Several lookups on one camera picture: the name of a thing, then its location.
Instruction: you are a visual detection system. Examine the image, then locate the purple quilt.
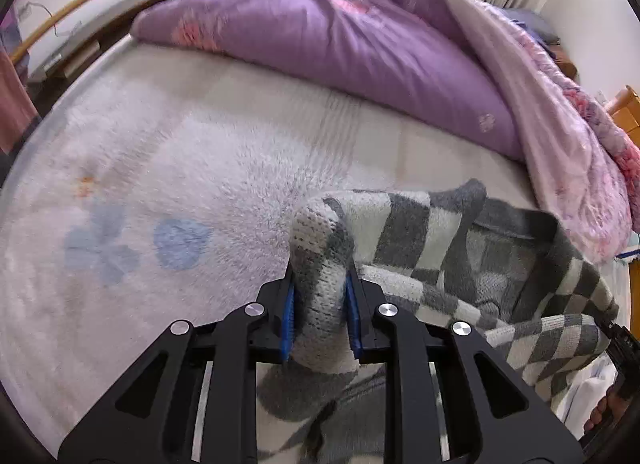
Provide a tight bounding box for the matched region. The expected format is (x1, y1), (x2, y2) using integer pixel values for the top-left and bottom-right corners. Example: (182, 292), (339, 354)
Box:
(131, 0), (532, 165)

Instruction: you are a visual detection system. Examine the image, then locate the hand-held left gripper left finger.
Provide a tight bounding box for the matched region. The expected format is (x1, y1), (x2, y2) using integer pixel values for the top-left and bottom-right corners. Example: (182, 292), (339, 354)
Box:
(56, 263), (301, 464)

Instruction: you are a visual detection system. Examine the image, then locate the grey pillow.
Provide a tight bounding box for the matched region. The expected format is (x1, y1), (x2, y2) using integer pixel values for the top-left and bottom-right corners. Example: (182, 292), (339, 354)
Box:
(504, 6), (559, 45)

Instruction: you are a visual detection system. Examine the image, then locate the person's right hand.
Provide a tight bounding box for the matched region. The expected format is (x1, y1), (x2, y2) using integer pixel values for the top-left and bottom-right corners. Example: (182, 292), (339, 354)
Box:
(582, 393), (614, 438)

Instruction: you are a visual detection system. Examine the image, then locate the white fluffy flower-print blanket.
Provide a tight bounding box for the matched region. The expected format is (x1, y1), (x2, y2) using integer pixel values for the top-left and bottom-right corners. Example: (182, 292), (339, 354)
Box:
(0, 38), (551, 464)

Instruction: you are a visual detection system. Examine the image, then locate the pink hanging cloth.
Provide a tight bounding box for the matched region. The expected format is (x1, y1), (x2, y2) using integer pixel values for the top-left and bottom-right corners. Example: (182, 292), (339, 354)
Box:
(0, 12), (42, 155)

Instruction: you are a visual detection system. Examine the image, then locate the grey white checkered knit sweater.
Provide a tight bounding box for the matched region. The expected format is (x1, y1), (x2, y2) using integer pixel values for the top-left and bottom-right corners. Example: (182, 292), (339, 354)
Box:
(256, 178), (622, 464)

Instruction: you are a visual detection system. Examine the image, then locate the pink floral quilt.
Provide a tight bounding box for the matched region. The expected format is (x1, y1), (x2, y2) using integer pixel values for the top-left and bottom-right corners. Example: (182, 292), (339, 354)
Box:
(437, 0), (640, 265)

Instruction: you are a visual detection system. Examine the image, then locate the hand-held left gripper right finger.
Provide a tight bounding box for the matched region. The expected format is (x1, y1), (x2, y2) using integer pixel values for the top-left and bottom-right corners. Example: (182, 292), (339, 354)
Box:
(344, 260), (587, 464)

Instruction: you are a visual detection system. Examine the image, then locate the wooden furniture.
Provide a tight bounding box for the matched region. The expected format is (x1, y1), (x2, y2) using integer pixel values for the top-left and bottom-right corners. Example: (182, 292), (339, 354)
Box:
(604, 85), (640, 151)

